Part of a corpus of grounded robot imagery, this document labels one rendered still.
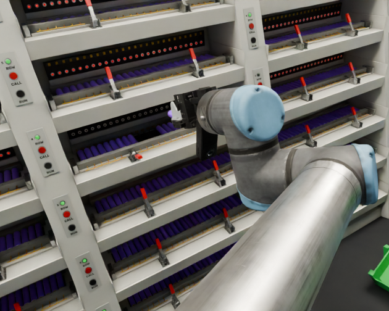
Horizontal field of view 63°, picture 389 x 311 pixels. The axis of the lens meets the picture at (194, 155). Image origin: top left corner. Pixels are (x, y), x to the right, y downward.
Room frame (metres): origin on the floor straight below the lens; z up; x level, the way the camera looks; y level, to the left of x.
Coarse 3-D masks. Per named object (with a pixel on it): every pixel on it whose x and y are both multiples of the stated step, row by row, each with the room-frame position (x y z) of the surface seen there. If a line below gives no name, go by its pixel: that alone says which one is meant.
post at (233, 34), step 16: (240, 0) 1.07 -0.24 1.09; (256, 0) 1.09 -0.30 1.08; (240, 16) 1.06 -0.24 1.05; (256, 16) 1.09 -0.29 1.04; (208, 32) 1.23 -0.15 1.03; (224, 32) 1.13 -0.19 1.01; (240, 32) 1.06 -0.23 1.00; (240, 48) 1.06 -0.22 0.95; (256, 48) 1.08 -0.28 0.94; (256, 64) 1.07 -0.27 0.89
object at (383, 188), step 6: (378, 180) 1.37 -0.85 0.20; (384, 186) 1.34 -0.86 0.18; (384, 192) 1.34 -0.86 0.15; (378, 198) 1.31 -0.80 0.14; (384, 198) 1.33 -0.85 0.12; (360, 204) 1.28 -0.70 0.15; (372, 204) 1.29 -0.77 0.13; (378, 204) 1.32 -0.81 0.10; (360, 210) 1.26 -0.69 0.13; (366, 210) 1.28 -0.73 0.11; (354, 216) 1.25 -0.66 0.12
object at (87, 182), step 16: (112, 128) 1.05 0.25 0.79; (176, 144) 0.97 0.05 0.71; (192, 144) 0.96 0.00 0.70; (128, 160) 0.91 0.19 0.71; (144, 160) 0.90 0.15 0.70; (160, 160) 0.92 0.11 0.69; (176, 160) 0.95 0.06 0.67; (80, 176) 0.85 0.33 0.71; (96, 176) 0.84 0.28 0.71; (112, 176) 0.86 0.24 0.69; (128, 176) 0.89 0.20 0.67; (80, 192) 0.83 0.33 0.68
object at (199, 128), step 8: (200, 128) 0.67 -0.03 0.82; (200, 136) 0.67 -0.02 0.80; (208, 136) 0.68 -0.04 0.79; (216, 136) 0.69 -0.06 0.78; (200, 144) 0.68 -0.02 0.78; (208, 144) 0.69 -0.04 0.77; (216, 144) 0.70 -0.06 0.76; (200, 152) 0.69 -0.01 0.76; (208, 152) 0.70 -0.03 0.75; (216, 152) 0.72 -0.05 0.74
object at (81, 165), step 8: (184, 128) 1.02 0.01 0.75; (192, 128) 1.02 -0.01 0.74; (160, 136) 0.98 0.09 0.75; (168, 136) 0.98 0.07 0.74; (176, 136) 1.00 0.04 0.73; (136, 144) 0.95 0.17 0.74; (144, 144) 0.95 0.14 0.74; (152, 144) 0.96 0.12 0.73; (112, 152) 0.92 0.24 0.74; (120, 152) 0.92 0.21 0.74; (88, 160) 0.89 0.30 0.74; (96, 160) 0.89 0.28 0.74; (104, 160) 0.90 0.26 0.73; (80, 168) 0.88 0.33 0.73
